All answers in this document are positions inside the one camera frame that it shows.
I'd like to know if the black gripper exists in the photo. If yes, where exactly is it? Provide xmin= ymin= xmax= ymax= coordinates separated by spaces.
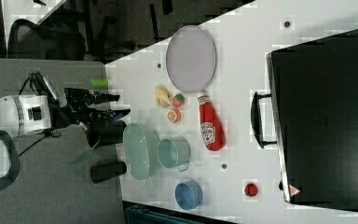
xmin=49 ymin=88 xmax=131 ymax=129

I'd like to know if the red plush ketchup bottle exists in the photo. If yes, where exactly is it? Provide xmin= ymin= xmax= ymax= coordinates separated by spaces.
xmin=198 ymin=92 xmax=226 ymax=151

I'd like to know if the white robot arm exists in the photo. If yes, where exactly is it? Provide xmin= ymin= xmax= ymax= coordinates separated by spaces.
xmin=0 ymin=88 xmax=131 ymax=137

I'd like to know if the green oval strainer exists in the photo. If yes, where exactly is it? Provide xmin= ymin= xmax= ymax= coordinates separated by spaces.
xmin=123 ymin=123 xmax=160 ymax=181

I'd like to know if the green cylinder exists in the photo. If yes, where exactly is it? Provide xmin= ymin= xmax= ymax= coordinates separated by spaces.
xmin=90 ymin=78 xmax=113 ymax=89

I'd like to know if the black cylinder upper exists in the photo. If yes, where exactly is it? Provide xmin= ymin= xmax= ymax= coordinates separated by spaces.
xmin=87 ymin=126 xmax=124 ymax=147

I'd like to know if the black cylinder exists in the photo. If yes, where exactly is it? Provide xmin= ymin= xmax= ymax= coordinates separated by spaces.
xmin=87 ymin=126 xmax=124 ymax=147
xmin=90 ymin=161 xmax=127 ymax=184

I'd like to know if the yellow plush banana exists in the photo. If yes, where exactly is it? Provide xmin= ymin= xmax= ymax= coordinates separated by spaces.
xmin=155 ymin=85 xmax=172 ymax=108

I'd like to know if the black cylinder lower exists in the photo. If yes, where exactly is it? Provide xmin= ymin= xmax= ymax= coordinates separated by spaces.
xmin=90 ymin=161 xmax=127 ymax=184

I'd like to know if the orange slice toy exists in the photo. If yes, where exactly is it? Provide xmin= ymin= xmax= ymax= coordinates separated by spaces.
xmin=167 ymin=108 xmax=182 ymax=123

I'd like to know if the red plush strawberry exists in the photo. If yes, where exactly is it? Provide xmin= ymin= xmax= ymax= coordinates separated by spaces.
xmin=172 ymin=93 xmax=185 ymax=107

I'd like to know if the green metal cup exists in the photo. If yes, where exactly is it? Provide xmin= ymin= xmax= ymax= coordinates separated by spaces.
xmin=157 ymin=136 xmax=191 ymax=172

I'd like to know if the purple round plate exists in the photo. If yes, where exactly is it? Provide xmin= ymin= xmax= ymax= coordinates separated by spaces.
xmin=166 ymin=25 xmax=216 ymax=93

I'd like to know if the black office chair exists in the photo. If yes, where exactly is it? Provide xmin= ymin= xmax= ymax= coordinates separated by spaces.
xmin=7 ymin=19 xmax=86 ymax=61

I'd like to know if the blue bowl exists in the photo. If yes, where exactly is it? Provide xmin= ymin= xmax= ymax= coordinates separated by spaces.
xmin=174 ymin=180 xmax=203 ymax=210

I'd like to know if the small red toy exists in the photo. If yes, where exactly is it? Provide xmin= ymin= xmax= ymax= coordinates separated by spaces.
xmin=244 ymin=183 xmax=258 ymax=197

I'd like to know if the black toaster oven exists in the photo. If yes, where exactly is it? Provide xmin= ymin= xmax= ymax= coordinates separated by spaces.
xmin=266 ymin=29 xmax=358 ymax=212

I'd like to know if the black cable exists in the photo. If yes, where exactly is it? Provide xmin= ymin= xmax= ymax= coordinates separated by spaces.
xmin=18 ymin=72 xmax=63 ymax=157

